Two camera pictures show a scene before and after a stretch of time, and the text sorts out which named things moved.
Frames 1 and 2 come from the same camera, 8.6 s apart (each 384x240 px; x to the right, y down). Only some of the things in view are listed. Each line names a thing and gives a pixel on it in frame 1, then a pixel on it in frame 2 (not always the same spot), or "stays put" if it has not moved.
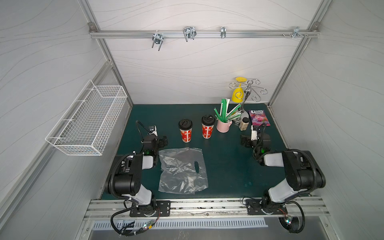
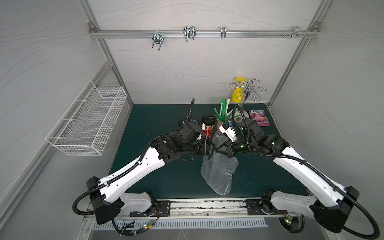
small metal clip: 223,32 stays put
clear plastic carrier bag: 178,175 -> 218,169
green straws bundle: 224,117 stays put
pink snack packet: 258,117 stays put
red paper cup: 207,123 stays put
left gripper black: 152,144 -> 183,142
